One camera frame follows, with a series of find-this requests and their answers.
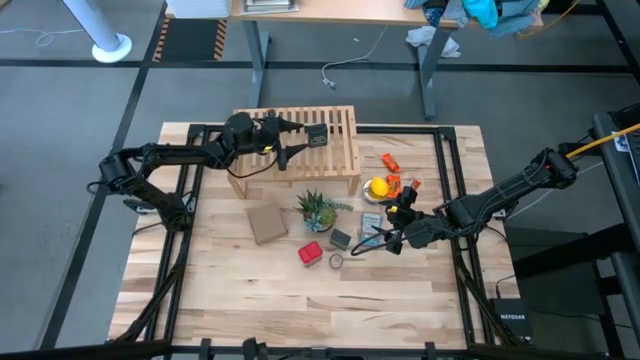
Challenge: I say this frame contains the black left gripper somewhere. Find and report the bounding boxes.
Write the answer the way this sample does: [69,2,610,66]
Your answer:
[253,109,310,172]

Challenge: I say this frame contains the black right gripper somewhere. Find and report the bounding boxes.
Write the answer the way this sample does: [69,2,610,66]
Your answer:
[371,185,442,256]

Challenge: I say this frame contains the wooden slatted shelf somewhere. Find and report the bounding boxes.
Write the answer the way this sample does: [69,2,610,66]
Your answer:
[227,104,363,200]

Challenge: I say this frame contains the red-lid smoked paprika tin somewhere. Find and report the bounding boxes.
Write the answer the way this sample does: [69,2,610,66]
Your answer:
[297,240,325,268]

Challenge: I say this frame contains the brown cardboard box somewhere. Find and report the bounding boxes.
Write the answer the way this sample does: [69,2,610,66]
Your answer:
[244,203,290,246]

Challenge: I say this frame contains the blue snack packet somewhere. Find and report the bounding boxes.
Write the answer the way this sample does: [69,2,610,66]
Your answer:
[358,211,385,247]

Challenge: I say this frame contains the yellow lemon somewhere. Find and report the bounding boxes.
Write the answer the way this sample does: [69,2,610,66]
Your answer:
[369,176,391,198]

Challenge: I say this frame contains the succulents in black pot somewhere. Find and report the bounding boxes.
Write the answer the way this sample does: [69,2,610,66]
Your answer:
[294,188,354,234]

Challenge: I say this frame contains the stack of books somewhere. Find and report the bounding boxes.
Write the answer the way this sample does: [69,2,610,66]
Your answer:
[241,0,301,16]

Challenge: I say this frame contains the wooden desk with grey legs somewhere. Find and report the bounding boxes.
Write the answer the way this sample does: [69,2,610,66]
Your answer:
[164,0,545,121]

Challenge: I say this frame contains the black hazard-striped mat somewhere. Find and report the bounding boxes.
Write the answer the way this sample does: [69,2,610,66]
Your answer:
[152,17,230,63]

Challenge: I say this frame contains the black Netgear router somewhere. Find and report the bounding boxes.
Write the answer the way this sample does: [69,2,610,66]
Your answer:
[488,297,535,346]

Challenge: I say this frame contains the white cloth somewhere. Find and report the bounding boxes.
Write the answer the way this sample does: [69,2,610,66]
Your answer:
[405,25,462,59]

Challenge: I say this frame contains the turquoise cloth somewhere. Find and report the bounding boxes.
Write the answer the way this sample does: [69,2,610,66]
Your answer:
[462,0,500,30]

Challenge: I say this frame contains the blue denim cloth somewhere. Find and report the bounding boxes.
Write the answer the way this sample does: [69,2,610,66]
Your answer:
[403,0,544,40]

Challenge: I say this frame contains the white printed paper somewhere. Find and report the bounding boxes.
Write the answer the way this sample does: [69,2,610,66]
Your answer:
[611,130,632,154]

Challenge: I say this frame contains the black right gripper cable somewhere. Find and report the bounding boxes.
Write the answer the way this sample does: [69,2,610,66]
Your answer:
[349,230,401,257]

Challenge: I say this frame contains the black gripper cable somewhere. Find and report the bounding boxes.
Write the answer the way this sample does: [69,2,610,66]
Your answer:
[226,152,281,180]
[349,230,401,257]

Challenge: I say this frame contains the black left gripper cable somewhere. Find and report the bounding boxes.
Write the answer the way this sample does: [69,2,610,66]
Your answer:
[226,152,281,180]

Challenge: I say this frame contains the black aluminium rig frame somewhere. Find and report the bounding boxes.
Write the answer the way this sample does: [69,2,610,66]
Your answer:
[107,122,526,360]

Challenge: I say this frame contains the white floor cable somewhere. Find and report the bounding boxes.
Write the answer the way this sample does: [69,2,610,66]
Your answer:
[321,23,390,91]

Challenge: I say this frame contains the grey cable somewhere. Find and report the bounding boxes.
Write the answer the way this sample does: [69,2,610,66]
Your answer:
[504,160,606,221]

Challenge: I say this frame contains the thick yellow cable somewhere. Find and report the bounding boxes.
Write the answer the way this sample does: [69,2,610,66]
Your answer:
[565,122,640,160]

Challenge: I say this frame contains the thin yellow cable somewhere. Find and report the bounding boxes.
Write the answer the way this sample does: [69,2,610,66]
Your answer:
[517,0,584,40]

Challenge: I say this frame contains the thin white cord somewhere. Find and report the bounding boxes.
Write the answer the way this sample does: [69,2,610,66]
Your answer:
[0,27,86,48]

